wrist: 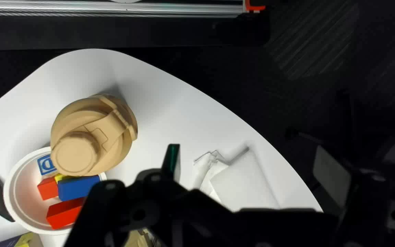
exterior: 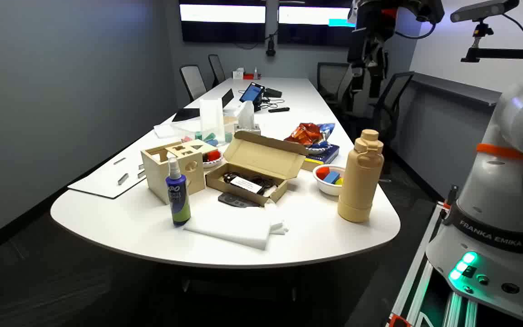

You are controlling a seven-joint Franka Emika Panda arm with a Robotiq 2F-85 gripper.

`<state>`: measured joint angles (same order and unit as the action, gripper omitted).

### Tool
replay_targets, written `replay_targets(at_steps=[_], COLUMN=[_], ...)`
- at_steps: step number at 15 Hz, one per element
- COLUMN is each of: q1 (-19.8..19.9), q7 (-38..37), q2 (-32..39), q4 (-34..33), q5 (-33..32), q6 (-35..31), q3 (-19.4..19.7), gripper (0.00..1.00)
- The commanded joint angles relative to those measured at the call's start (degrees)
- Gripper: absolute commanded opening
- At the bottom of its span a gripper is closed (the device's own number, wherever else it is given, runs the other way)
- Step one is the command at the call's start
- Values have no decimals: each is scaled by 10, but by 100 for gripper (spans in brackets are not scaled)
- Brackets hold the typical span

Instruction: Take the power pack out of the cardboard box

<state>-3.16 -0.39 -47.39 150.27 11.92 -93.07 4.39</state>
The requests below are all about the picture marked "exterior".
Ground beige water bottle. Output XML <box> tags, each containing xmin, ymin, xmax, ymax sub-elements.
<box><xmin>335</xmin><ymin>127</ymin><xmax>386</xmax><ymax>225</ymax></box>

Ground wall monitor screen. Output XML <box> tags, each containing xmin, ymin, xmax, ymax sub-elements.
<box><xmin>275</xmin><ymin>0</ymin><xmax>357</xmax><ymax>47</ymax></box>
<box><xmin>177</xmin><ymin>0</ymin><xmax>266</xmax><ymax>43</ymax></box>

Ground translucent white container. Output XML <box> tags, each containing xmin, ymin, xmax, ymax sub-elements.
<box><xmin>197</xmin><ymin>96</ymin><xmax>226</xmax><ymax>143</ymax></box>

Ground white bowl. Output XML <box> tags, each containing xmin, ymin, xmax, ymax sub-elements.
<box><xmin>312</xmin><ymin>163</ymin><xmax>348</xmax><ymax>196</ymax></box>

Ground white paper sheets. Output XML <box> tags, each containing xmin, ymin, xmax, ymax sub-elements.
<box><xmin>66</xmin><ymin>151</ymin><xmax>148</xmax><ymax>200</ymax></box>

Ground white metal robot stand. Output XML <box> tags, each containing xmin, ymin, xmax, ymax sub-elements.
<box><xmin>386</xmin><ymin>201</ymin><xmax>480</xmax><ymax>327</ymax></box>

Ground small teal object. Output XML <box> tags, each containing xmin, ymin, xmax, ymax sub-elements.
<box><xmin>194</xmin><ymin>129</ymin><xmax>221</xmax><ymax>147</ymax></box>

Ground dark grey remote control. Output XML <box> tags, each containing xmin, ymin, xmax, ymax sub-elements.
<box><xmin>215</xmin><ymin>191</ymin><xmax>263</xmax><ymax>209</ymax></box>

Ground blue book yellow spine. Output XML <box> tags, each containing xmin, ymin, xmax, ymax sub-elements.
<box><xmin>301</xmin><ymin>143</ymin><xmax>341</xmax><ymax>169</ymax></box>

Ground orange chips bag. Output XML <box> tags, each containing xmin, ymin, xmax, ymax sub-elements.
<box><xmin>284</xmin><ymin>122</ymin><xmax>326</xmax><ymax>151</ymax></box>

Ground blue green spray bottle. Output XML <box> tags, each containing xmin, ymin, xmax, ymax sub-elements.
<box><xmin>165</xmin><ymin>158</ymin><xmax>192</xmax><ymax>227</ymax></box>

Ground white folded cloth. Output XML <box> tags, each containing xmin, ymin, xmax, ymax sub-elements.
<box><xmin>183</xmin><ymin>205</ymin><xmax>288</xmax><ymax>251</ymax></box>

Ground black office chair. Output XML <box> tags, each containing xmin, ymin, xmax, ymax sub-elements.
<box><xmin>206</xmin><ymin>52</ymin><xmax>228</xmax><ymax>87</ymax></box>
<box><xmin>177</xmin><ymin>62</ymin><xmax>208</xmax><ymax>102</ymax></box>
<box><xmin>372</xmin><ymin>71</ymin><xmax>413</xmax><ymax>143</ymax></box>
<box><xmin>315</xmin><ymin>60</ymin><xmax>359</xmax><ymax>116</ymax></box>

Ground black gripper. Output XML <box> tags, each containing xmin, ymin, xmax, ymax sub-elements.
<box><xmin>346</xmin><ymin>0</ymin><xmax>395</xmax><ymax>67</ymax></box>

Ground dark tablet computer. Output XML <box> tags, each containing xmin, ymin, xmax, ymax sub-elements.
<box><xmin>170</xmin><ymin>107</ymin><xmax>201</xmax><ymax>123</ymax></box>

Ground blue plastic bag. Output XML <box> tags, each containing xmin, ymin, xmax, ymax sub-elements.
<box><xmin>315</xmin><ymin>122</ymin><xmax>337</xmax><ymax>151</ymax></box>

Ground brown cardboard box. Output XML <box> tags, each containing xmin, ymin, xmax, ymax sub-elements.
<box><xmin>204</xmin><ymin>129</ymin><xmax>306</xmax><ymax>207</ymax></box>

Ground grey camera on black mount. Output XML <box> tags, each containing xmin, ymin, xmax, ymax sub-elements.
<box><xmin>450</xmin><ymin>0</ymin><xmax>523</xmax><ymax>69</ymax></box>

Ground blue screen phone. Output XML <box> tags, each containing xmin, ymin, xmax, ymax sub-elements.
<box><xmin>239</xmin><ymin>82</ymin><xmax>266</xmax><ymax>105</ymax></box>

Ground wooden shape sorter box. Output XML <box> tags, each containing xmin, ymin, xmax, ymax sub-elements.
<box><xmin>139</xmin><ymin>138</ymin><xmax>206</xmax><ymax>205</ymax></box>

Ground small patterned bowl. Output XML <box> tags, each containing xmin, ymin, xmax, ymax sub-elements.
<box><xmin>199</xmin><ymin>147</ymin><xmax>224</xmax><ymax>171</ymax></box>

